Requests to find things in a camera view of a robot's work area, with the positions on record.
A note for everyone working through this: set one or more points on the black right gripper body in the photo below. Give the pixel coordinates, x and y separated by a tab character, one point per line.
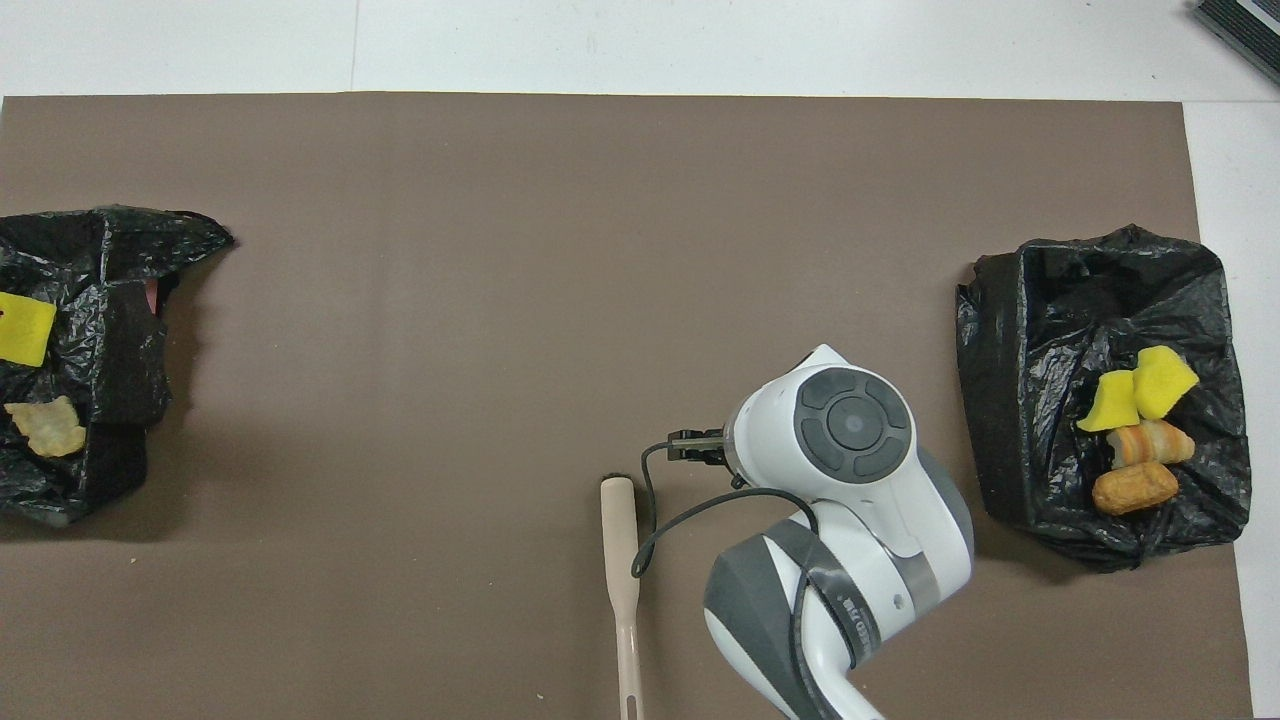
715	447

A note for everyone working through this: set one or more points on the beige hand brush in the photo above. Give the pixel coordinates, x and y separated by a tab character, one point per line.
620	540

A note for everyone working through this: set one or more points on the yellow sponge piece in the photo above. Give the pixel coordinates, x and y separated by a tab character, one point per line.
25	330
1112	405
1165	385

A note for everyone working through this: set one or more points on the brown bread roll toy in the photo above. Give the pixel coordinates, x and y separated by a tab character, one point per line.
1135	489

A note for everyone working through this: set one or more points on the striped croissant toy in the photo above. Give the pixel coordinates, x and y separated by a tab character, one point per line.
1150	443

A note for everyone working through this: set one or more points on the pale bread piece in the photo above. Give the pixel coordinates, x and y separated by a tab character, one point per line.
45	428

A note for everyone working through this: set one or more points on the black bag-lined bin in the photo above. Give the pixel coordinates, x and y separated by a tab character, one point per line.
110	260
1040	330

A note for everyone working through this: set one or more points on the pink plastic bin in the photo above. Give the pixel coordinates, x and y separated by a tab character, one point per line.
151	300

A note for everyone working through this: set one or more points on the brown table mat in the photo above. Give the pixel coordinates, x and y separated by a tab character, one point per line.
500	200

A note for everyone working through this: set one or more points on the black ribbed device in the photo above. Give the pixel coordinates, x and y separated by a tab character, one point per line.
1245	25

